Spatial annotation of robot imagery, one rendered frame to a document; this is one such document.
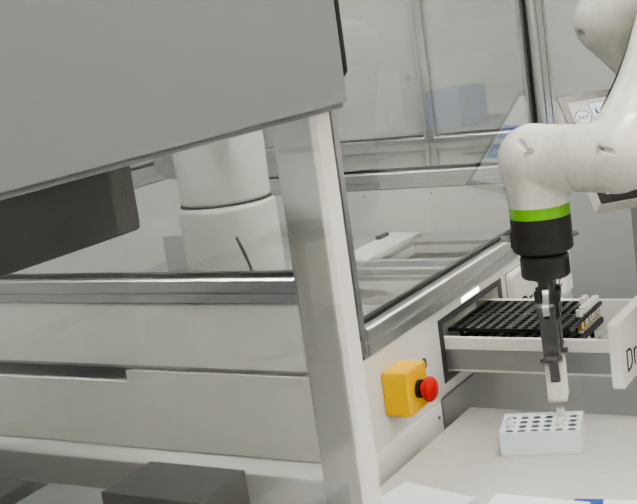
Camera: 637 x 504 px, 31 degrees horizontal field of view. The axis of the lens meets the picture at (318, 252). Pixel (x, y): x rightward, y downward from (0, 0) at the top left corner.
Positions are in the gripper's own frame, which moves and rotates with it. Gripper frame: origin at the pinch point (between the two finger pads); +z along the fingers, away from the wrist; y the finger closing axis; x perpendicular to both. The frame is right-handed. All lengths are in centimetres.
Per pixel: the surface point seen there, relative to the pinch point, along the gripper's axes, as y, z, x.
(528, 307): -28.1, -4.0, -6.5
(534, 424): 3.2, 6.4, -3.8
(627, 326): -8.9, -5.1, 11.1
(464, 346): -13.1, -2.0, -16.2
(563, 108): -108, -31, -2
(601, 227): -184, 14, 0
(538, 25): -74, -52, -4
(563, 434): 7.1, 6.7, 0.8
